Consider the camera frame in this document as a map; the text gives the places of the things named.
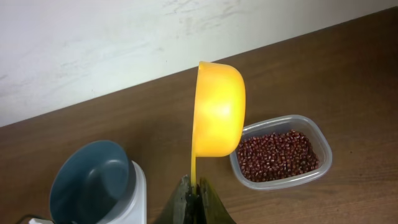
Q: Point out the white digital kitchen scale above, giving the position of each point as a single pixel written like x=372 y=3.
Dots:
x=133 y=199

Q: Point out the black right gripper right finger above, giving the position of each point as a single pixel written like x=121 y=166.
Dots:
x=210 y=209

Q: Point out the clear plastic container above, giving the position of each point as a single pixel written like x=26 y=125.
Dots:
x=281 y=125

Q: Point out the red beans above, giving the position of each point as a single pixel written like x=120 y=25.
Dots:
x=276 y=156

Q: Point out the yellow plastic measuring scoop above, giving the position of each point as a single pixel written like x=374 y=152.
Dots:
x=219 y=112

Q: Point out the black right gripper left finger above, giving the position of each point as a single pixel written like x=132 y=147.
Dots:
x=180 y=208

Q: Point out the teal blue bowl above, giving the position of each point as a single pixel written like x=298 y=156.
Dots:
x=98 y=156

